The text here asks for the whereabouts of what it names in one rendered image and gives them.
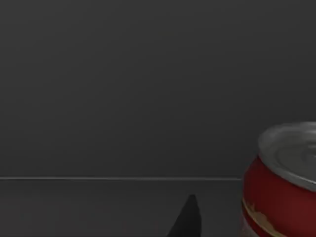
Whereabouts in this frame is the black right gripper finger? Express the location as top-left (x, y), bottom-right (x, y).
top-left (166, 194), bottom-right (202, 237)

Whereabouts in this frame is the red and white can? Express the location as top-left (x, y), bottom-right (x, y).
top-left (240, 121), bottom-right (316, 237)

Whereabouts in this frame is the grey cabinet with dark inside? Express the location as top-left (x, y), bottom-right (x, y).
top-left (0, 0), bottom-right (316, 237)

